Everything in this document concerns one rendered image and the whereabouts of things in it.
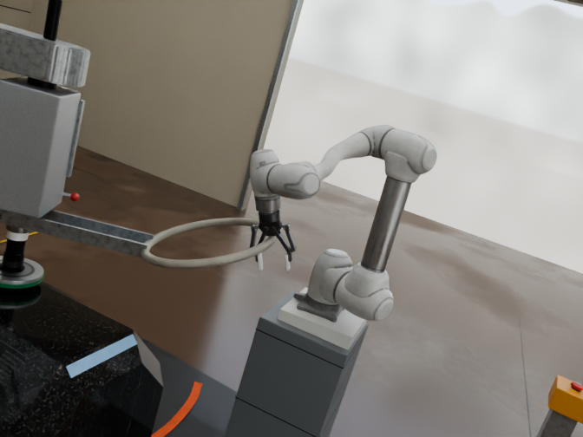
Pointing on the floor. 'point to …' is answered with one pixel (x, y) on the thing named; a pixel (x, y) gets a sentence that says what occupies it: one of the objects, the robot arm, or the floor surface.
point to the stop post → (562, 409)
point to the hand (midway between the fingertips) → (274, 264)
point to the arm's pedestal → (291, 381)
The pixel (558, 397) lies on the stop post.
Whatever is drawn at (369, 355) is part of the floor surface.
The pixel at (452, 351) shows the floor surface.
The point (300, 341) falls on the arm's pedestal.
